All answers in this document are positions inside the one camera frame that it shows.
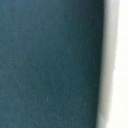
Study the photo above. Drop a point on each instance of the black table mat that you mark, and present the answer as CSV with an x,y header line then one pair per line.
x,y
50,61

